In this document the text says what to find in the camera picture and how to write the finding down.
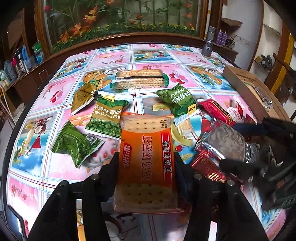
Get green garlic pea packet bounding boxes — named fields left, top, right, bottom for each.
left=85, top=91, right=132, bottom=141

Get silver foil packet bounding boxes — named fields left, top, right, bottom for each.
left=195, top=120, right=260, bottom=163

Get dark green pea packet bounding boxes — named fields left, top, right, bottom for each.
left=51, top=121, right=105, bottom=168

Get cardboard box tray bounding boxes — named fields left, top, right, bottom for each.
left=222, top=65, right=290, bottom=121

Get olive yellow snack packet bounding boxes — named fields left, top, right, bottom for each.
left=71, top=80, right=98, bottom=115

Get green original pea packet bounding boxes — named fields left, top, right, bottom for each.
left=156, top=83, right=200, bottom=126

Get green cracker packet far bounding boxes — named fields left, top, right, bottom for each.
left=110, top=69, right=169, bottom=90

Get green-ended cracker packet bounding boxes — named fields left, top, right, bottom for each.
left=243, top=81, right=260, bottom=100

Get bottles on side counter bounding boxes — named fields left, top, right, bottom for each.
left=1, top=42, right=44, bottom=88

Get floral patterned tablecloth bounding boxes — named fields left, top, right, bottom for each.
left=5, top=43, right=289, bottom=241

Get orange soda cracker packet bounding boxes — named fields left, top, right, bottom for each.
left=114, top=113, right=182, bottom=214

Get flower painting wooden frame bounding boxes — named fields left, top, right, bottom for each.
left=34, top=0, right=210, bottom=55

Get purple bottles on shelf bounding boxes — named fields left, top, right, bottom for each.
left=215, top=30, right=228, bottom=46

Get red white candy packet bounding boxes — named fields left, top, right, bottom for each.
left=226, top=95, right=256, bottom=124

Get grey flashlight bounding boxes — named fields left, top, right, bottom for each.
left=201, top=26, right=216, bottom=57

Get dark red snack packet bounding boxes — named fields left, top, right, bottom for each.
left=191, top=150, right=227, bottom=183

